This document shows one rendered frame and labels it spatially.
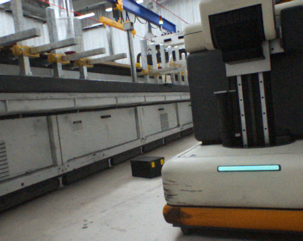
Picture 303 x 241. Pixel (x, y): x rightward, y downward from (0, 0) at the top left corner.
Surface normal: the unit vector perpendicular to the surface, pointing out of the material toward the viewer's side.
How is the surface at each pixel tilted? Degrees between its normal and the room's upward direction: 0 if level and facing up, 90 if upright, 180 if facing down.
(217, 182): 90
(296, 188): 90
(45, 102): 90
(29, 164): 91
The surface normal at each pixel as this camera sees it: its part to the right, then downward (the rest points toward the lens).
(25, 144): 0.91, -0.08
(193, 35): -0.41, 0.10
